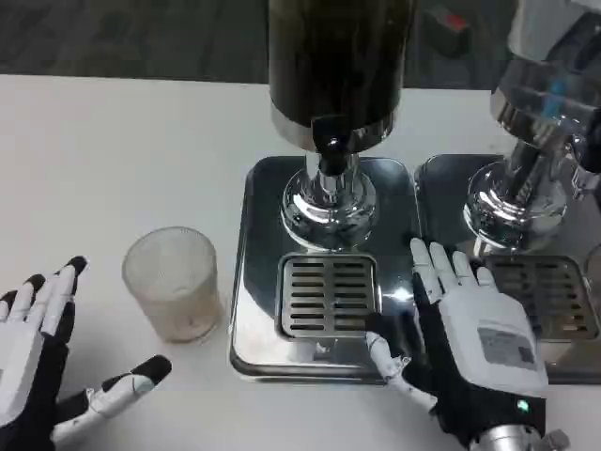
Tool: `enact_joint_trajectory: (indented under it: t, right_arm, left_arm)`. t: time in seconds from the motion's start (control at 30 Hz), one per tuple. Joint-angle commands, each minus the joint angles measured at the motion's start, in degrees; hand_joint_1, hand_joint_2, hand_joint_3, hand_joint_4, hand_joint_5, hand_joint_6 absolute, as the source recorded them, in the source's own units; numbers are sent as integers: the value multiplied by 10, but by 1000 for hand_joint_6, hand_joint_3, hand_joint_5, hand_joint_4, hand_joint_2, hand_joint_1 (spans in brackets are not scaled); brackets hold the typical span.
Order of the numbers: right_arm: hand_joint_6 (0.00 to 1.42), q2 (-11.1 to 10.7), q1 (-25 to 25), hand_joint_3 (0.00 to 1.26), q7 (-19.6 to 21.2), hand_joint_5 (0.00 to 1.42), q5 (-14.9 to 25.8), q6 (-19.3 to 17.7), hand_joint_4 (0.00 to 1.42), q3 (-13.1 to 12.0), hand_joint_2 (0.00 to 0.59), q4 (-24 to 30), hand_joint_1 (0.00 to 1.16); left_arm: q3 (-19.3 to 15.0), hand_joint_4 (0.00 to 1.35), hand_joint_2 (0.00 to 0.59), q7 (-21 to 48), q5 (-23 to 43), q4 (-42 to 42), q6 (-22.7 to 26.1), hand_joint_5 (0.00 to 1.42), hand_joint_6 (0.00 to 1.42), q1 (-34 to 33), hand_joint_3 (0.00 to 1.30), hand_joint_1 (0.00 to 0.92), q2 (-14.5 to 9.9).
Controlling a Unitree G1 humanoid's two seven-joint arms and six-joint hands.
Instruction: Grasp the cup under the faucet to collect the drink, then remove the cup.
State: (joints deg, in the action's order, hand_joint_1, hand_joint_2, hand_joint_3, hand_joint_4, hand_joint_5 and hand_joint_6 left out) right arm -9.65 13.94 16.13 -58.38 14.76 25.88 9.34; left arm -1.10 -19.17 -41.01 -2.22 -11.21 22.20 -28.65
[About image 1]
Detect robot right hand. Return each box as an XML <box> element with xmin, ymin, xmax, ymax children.
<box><xmin>364</xmin><ymin>237</ymin><xmax>550</xmax><ymax>450</ymax></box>

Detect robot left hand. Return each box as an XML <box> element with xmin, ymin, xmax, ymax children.
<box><xmin>0</xmin><ymin>256</ymin><xmax>173</xmax><ymax>451</ymax></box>

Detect clear ribbed glass cup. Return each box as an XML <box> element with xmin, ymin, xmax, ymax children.
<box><xmin>121</xmin><ymin>225</ymin><xmax>224</xmax><ymax>345</ymax></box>

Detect steel slotted drip grid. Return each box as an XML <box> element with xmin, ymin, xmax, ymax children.
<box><xmin>276</xmin><ymin>253</ymin><xmax>382</xmax><ymax>340</ymax></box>
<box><xmin>482</xmin><ymin>255</ymin><xmax>601</xmax><ymax>343</ymax></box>

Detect steel drip tray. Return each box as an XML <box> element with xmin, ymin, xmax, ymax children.
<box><xmin>414</xmin><ymin>153</ymin><xmax>601</xmax><ymax>385</ymax></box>
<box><xmin>228</xmin><ymin>154</ymin><xmax>424</xmax><ymax>385</ymax></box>

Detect drink dispenser with clear tank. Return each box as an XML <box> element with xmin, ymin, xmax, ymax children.
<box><xmin>461</xmin><ymin>0</ymin><xmax>601</xmax><ymax>257</ymax></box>

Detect black dispenser tap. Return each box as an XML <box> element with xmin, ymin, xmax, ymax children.
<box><xmin>309</xmin><ymin>114</ymin><xmax>363</xmax><ymax>178</ymax></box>

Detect black box with red patch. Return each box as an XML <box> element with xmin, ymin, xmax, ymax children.
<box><xmin>419</xmin><ymin>8</ymin><xmax>473</xmax><ymax>60</ymax></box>

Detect drink dispenser with dark tank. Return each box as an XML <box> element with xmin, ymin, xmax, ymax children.
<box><xmin>266</xmin><ymin>0</ymin><xmax>419</xmax><ymax>251</ymax></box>

